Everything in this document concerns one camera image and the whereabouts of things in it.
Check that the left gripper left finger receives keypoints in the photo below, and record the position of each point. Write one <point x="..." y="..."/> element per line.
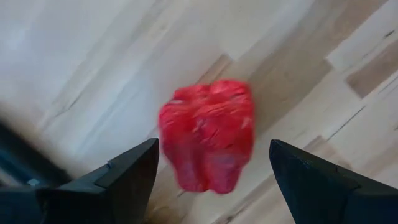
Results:
<point x="109" y="193"/>

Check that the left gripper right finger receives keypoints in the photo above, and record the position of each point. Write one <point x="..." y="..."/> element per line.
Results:
<point x="320" y="193"/>

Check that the red bell pepper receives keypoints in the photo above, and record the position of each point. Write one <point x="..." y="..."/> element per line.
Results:
<point x="206" y="137"/>

